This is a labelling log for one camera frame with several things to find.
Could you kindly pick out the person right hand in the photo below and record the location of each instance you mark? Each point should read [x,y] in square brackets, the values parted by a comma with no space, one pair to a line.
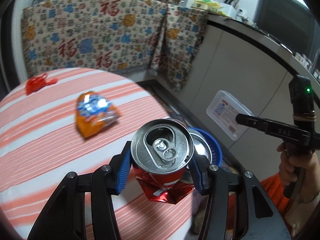
[310,185]

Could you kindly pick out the red plastic bag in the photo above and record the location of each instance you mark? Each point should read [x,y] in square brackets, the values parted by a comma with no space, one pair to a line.
[38,82]

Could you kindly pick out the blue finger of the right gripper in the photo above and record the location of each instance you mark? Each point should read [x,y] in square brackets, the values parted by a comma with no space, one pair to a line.
[246,120]

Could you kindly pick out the blue plastic trash basket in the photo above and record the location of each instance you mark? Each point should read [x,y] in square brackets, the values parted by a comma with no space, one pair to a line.
[214,146]

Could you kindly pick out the striped orange white tablecloth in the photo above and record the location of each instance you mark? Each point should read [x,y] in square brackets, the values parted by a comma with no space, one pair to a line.
[40,145]

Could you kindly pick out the yellow green cups set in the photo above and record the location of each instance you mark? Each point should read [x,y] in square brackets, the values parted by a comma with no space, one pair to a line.
[208,5]

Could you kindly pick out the white kitchen cabinets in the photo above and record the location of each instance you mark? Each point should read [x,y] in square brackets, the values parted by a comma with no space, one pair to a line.
[256,70]

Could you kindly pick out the colourful hexagon floor mat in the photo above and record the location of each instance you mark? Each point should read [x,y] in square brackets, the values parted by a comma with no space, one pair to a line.
[177,110]

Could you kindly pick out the crushed red soda can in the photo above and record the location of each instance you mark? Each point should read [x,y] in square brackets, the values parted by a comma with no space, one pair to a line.
[161,151]

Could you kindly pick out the white knife block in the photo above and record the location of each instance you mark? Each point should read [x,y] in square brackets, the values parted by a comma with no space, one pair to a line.
[229,8]

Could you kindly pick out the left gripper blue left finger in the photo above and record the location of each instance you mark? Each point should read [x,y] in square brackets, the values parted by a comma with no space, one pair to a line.
[123,171]

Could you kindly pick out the patterned fu character blanket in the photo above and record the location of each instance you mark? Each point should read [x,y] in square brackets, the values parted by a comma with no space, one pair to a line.
[119,36]

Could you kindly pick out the orange Fanta snack bag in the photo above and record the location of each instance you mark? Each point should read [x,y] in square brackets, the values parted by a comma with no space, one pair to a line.
[94,113]

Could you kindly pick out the clear Kuromi plastic box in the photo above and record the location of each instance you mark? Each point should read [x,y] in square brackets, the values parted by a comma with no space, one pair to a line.
[223,110]

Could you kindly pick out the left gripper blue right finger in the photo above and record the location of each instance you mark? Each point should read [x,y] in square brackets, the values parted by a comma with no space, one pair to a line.
[198,169]

